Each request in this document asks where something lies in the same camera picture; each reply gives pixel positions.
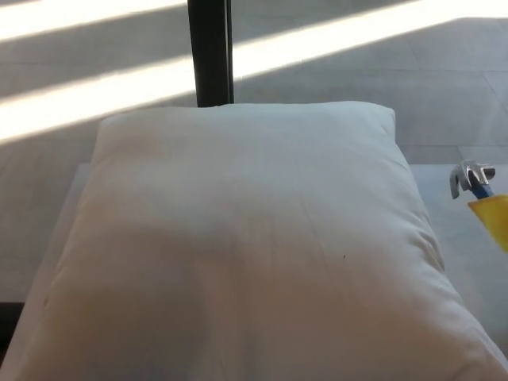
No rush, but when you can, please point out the blue-handled steel claw hammer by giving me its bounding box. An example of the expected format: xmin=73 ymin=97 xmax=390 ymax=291
xmin=448 ymin=159 xmax=508 ymax=256

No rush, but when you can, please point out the yellow foam handle wrap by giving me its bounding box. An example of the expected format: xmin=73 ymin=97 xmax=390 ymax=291
xmin=467 ymin=196 xmax=508 ymax=256

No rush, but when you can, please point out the white square pillow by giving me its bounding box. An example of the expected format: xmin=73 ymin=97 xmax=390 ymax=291
xmin=13 ymin=101 xmax=508 ymax=381

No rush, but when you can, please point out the black vertical post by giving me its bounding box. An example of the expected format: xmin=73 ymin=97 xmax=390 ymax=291
xmin=186 ymin=0 xmax=236 ymax=108

